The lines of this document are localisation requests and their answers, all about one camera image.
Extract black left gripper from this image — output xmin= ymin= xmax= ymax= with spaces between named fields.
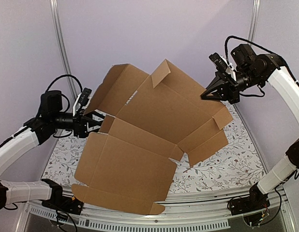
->
xmin=51 ymin=108 xmax=108 ymax=138

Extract brown cardboard box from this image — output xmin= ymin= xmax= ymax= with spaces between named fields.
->
xmin=71 ymin=60 xmax=233 ymax=215

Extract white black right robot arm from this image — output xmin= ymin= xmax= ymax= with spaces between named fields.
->
xmin=200 ymin=43 xmax=299 ymax=211

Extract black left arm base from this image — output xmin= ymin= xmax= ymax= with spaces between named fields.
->
xmin=42 ymin=195 xmax=84 ymax=215

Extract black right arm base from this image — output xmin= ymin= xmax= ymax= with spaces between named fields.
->
xmin=227 ymin=193 xmax=270 ymax=216

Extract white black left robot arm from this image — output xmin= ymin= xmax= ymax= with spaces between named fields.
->
xmin=0 ymin=88 xmax=104 ymax=210

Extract floral white table mat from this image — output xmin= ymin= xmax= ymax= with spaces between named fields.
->
xmin=42 ymin=102 xmax=266 ymax=194

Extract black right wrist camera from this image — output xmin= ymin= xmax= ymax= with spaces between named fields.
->
xmin=209 ymin=53 xmax=236 ymax=80

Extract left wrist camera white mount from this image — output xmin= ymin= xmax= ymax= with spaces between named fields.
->
xmin=72 ymin=87 xmax=92 ymax=116

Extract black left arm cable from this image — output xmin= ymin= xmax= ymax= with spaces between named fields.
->
xmin=46 ymin=74 xmax=84 ymax=97

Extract right aluminium frame post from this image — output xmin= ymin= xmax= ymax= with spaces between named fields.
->
xmin=248 ymin=0 xmax=261 ymax=42

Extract aluminium frame post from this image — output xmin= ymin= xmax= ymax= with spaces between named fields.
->
xmin=248 ymin=0 xmax=261 ymax=42
xmin=49 ymin=0 xmax=77 ymax=100

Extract left aluminium frame post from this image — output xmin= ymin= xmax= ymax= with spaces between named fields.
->
xmin=49 ymin=0 xmax=77 ymax=100

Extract aluminium front rail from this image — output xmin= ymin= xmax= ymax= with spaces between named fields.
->
xmin=17 ymin=186 xmax=298 ymax=232

